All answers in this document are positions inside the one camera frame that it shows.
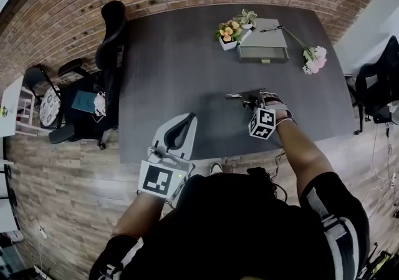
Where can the white pink cloth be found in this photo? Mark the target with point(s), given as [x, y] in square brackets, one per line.
[99, 104]

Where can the white power strip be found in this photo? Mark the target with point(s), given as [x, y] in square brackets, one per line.
[42, 232]
[393, 179]

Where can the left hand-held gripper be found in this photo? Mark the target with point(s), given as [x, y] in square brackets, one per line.
[157, 179]

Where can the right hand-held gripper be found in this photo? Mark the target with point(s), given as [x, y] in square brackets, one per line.
[263, 123]

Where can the black office chair with headrest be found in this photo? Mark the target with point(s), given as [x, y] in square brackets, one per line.
[109, 54]

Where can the pink flower bouquet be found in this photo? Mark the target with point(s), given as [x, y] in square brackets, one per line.
[315, 59]

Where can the dark wooden table white legs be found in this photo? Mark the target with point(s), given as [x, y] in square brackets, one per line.
[174, 85]

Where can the white shelf unit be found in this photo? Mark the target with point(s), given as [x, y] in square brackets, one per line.
[6, 210]

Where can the person's right hand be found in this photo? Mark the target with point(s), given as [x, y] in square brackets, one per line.
[280, 113]

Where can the person's black shirt torso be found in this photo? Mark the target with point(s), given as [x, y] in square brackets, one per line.
[237, 232]

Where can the person's shoe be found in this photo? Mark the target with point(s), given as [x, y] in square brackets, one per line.
[216, 168]

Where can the small black metal tool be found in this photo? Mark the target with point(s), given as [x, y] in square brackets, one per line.
[246, 94]

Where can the black mesh office chair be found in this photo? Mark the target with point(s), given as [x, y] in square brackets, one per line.
[380, 85]

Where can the person's right forearm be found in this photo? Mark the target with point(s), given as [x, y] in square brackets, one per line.
[304, 154]

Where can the black pen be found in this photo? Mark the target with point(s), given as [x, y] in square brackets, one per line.
[272, 29]

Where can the black waist device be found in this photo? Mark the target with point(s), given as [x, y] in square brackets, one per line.
[258, 172]

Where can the person's left forearm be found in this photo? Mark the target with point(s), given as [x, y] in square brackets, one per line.
[140, 216]

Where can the black folding chair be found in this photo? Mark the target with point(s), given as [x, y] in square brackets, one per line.
[34, 79]

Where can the small green potted plant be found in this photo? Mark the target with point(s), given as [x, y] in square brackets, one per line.
[247, 20]

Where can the grey drawer box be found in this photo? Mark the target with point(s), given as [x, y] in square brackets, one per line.
[265, 45]

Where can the small yellow green toy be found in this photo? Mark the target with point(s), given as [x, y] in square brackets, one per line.
[3, 111]

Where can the small white side table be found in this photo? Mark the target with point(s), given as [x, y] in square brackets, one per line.
[12, 107]

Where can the teal notebook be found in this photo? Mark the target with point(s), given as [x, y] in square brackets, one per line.
[83, 101]

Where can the orange flowers in white pot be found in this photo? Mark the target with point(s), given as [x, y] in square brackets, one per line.
[229, 35]

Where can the patterned round seat cushion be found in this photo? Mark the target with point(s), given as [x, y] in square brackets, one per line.
[50, 105]

